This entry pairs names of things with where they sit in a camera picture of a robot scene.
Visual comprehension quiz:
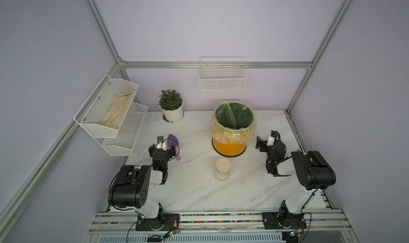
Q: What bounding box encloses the ribbed glass oatmeal jar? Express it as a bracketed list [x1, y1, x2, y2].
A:
[215, 158, 232, 181]

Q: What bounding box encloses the cream jar lid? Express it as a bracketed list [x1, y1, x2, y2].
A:
[216, 158, 232, 173]

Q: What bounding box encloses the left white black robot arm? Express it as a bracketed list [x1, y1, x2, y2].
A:
[108, 142, 179, 222]

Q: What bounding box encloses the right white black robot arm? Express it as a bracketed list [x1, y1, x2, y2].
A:
[256, 131, 336, 229]

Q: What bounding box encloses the purple pink garden trowel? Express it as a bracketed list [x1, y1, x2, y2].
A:
[167, 134, 181, 161]

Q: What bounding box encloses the orange trash bin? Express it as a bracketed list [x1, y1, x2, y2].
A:
[212, 138, 247, 158]

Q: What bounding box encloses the clear green bin liner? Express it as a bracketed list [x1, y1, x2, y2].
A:
[211, 101, 257, 146]

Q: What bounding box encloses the potted green plant white pot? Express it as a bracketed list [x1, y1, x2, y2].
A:
[159, 89, 184, 123]

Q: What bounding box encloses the white two-tier mesh shelf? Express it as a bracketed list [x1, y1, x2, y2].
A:
[73, 75, 148, 156]

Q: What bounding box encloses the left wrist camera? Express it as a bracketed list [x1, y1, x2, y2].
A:
[156, 136, 166, 149]

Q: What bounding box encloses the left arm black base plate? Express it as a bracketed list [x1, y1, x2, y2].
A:
[135, 213, 180, 231]

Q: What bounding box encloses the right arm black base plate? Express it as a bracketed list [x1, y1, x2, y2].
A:
[262, 212, 307, 230]

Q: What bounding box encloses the white wire wall basket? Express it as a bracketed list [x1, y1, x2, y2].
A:
[199, 56, 247, 90]

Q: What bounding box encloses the aluminium front rail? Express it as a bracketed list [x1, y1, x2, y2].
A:
[85, 209, 359, 243]

